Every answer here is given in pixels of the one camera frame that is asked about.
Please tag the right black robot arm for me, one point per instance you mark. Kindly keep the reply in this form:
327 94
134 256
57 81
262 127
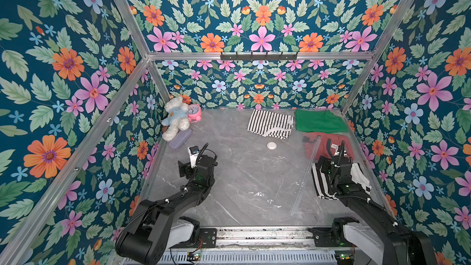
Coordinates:
380 236

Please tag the red tank top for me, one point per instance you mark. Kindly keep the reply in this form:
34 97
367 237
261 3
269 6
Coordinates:
318 142

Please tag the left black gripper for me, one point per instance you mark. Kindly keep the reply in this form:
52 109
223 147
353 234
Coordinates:
185 170

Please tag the white bag valve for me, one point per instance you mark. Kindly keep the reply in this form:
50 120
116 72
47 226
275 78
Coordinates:
272 145

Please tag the striped shirt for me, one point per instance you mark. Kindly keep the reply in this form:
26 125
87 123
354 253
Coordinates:
355 178
270 124

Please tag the clear plastic vacuum bag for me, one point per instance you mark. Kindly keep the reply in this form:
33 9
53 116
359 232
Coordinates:
253 184

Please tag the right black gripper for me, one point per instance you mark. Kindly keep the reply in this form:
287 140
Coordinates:
338 164

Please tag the pink alarm clock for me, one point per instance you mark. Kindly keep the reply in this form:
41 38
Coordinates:
194 113

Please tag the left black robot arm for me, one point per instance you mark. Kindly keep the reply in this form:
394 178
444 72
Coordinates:
158 225

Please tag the lilac pouch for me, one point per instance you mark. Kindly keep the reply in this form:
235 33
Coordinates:
180 139

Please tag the black wall hook rail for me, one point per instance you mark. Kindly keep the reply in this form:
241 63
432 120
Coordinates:
259 56

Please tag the aluminium front rail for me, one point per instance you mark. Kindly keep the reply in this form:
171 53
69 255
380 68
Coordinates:
291 236

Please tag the white teddy bear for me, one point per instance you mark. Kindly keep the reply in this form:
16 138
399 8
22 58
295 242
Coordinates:
177 118

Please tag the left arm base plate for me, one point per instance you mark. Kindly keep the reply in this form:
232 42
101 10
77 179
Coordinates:
202 238

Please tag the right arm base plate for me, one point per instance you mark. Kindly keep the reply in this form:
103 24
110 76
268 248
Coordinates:
329 237

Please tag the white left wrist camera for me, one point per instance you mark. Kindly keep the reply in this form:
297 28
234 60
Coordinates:
194 155

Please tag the green tank top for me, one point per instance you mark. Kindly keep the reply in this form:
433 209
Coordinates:
319 122

